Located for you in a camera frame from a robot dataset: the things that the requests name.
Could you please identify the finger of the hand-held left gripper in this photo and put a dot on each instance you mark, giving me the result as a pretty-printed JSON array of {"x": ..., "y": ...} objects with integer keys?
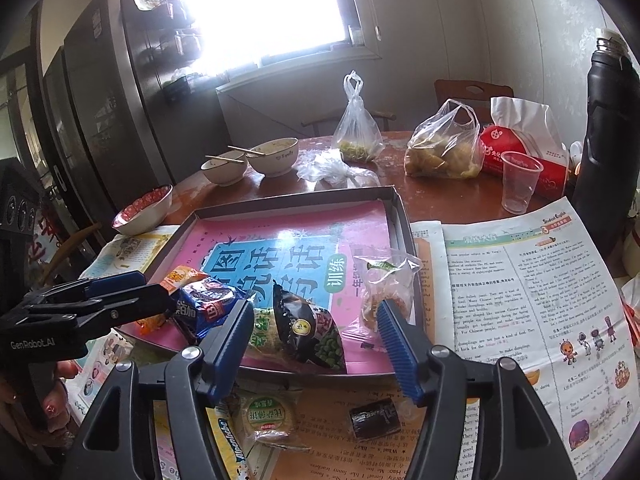
[
  {"x": 115, "y": 282},
  {"x": 145, "y": 305}
]

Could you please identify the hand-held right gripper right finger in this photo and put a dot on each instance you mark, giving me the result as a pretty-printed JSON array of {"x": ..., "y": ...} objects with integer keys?
[{"x": 395, "y": 345}]

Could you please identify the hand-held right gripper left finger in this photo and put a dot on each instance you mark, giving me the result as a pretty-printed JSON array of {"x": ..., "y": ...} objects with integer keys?
[{"x": 235, "y": 340}]

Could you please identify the pale green snack packet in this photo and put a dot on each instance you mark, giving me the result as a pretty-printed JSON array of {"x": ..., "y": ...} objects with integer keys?
[{"x": 261, "y": 332}]

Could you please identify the shallow grey cardboard tray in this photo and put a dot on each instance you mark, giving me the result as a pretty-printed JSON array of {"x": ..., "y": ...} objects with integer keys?
[{"x": 150, "y": 332}]

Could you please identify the dark blue snack packet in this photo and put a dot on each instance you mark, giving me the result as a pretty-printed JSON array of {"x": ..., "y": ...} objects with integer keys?
[{"x": 210, "y": 305}]

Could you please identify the orange snack packet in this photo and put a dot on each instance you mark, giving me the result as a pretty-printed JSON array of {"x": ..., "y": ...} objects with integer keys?
[{"x": 187, "y": 278}]

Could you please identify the clear green label cake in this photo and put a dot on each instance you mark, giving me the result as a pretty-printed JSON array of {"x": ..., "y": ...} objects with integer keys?
[{"x": 390, "y": 280}]

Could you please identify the black green pea snack packet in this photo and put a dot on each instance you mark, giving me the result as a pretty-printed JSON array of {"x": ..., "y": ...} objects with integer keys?
[{"x": 310, "y": 330}]

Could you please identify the person's left hand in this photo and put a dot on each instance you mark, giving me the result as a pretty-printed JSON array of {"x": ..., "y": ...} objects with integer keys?
[{"x": 55, "y": 402}]

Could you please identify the colourful printed newspaper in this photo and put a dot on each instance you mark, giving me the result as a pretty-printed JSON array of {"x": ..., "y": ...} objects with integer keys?
[
  {"x": 530, "y": 310},
  {"x": 125, "y": 250}
]

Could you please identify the curved wooden chair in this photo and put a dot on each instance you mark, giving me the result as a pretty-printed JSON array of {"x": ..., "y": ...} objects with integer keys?
[{"x": 75, "y": 245}]

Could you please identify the dark brown wrapped candy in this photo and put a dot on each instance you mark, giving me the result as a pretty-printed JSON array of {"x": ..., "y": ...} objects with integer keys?
[{"x": 375, "y": 417}]

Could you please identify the bowl of red packets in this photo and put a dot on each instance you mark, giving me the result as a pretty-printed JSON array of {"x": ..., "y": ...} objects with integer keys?
[{"x": 142, "y": 210}]

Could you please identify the round cake green label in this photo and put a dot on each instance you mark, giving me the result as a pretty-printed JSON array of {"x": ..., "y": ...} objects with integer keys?
[{"x": 267, "y": 412}]

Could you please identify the pink and blue book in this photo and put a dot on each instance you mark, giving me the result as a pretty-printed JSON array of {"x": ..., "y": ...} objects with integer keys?
[{"x": 280, "y": 240}]

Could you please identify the orange printed newspaper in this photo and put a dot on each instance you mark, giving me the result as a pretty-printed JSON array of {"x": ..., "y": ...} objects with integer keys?
[{"x": 330, "y": 455}]

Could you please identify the small white ceramic bowl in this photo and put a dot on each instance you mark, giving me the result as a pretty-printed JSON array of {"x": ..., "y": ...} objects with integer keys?
[{"x": 224, "y": 172}]

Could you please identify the wooden chopsticks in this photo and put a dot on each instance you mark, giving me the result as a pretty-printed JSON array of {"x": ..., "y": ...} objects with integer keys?
[
  {"x": 225, "y": 159},
  {"x": 249, "y": 151}
]

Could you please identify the crumpled clear plastic bag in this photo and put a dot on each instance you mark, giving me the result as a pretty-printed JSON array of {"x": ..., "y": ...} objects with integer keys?
[{"x": 332, "y": 170}]

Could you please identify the large white ceramic bowl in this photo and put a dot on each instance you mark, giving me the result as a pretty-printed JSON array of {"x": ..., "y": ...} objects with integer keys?
[{"x": 274, "y": 157}]

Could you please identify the dark refrigerator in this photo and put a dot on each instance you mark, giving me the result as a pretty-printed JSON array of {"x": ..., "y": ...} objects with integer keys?
[{"x": 115, "y": 95}]

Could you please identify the plastic bag of fried food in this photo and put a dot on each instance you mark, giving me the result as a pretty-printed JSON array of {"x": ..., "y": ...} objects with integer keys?
[{"x": 442, "y": 152}]

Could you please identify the clear plastic cup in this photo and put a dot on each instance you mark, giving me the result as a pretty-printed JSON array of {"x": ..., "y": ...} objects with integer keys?
[{"x": 520, "y": 185}]

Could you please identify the tied clear plastic bag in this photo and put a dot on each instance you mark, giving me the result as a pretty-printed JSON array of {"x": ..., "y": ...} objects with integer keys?
[{"x": 357, "y": 132}]

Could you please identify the white plastic bag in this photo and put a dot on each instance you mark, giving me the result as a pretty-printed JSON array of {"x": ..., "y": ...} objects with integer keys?
[{"x": 632, "y": 300}]

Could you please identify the red tissue pack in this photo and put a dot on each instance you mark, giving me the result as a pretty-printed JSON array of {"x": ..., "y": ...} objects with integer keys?
[{"x": 530, "y": 140}]

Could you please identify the white cabinet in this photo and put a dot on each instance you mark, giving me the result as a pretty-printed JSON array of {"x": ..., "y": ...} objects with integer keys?
[{"x": 280, "y": 95}]

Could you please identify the white rabbit figurine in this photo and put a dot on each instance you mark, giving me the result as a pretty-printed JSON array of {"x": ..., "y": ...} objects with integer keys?
[{"x": 632, "y": 252}]

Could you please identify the brown wooden chair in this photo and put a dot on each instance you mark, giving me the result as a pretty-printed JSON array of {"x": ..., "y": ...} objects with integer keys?
[{"x": 470, "y": 92}]

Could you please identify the black thermos flask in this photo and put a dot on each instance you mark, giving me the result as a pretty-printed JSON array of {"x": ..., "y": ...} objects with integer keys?
[{"x": 610, "y": 160}]

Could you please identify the bright window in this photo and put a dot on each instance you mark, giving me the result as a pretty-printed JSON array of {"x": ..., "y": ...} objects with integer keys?
[{"x": 260, "y": 5}]

